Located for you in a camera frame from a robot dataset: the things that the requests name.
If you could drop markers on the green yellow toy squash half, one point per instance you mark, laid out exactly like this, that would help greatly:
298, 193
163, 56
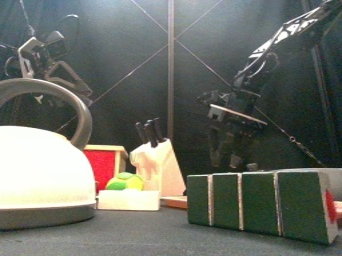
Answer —
125, 182

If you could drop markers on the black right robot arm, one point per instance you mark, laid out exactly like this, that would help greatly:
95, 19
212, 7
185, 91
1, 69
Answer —
284, 36

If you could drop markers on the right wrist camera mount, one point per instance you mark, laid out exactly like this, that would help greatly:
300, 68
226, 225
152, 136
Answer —
235, 114

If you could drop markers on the red wooden box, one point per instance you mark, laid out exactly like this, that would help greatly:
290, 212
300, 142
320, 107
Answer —
103, 165

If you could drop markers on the white knife block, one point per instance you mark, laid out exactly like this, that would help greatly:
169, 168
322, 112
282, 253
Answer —
160, 166

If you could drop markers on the white rectangular plate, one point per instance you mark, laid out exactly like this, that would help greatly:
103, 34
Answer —
128, 200

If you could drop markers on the vertical metal frame pole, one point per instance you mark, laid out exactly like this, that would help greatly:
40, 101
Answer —
169, 66

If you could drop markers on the light wooden board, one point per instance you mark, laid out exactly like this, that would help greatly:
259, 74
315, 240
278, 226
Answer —
175, 201

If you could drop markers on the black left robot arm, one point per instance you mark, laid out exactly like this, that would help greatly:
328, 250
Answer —
67, 33

